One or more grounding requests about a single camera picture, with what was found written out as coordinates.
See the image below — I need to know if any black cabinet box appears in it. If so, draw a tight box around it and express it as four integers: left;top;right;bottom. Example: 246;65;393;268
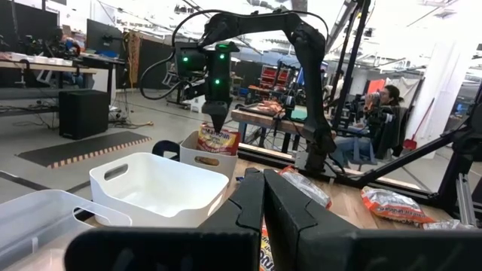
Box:
58;89;111;141

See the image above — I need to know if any wooden top desk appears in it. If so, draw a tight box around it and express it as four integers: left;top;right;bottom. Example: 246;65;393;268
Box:
0;52;127;114

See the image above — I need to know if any pale grey plastic bin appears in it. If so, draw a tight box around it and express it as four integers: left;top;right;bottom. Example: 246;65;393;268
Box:
179;129;239;185

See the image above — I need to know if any clear plastic bin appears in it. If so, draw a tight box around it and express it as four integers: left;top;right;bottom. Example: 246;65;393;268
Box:
0;189;133;270

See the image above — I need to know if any white plastic bin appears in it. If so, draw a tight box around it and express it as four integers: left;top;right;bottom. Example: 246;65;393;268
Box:
89;152;230;229

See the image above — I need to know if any black computer monitor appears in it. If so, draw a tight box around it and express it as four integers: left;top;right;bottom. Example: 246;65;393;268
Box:
85;18;124;57

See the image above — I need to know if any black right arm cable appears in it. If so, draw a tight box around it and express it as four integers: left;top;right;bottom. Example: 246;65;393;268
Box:
139;9;331;102

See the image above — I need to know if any person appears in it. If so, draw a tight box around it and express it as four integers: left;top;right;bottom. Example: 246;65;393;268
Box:
330;84;410;169

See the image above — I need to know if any orange Maruchan noodle pack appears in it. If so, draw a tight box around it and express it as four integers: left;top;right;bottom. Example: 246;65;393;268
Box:
259;225;275;271
360;186;438;227
278;165;333;210

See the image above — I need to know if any wooden workbench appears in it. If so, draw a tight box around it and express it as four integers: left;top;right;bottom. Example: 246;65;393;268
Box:
230;100;342;154

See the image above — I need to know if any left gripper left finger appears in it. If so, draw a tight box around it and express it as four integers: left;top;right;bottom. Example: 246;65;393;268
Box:
198;167;266;231

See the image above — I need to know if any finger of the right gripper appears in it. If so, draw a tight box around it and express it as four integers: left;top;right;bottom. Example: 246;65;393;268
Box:
202;106;233;133

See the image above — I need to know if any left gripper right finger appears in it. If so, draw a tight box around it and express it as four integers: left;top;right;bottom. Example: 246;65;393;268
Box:
263;168;358;271

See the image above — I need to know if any red broom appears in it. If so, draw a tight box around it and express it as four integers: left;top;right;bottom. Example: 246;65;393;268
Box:
401;96;437;152

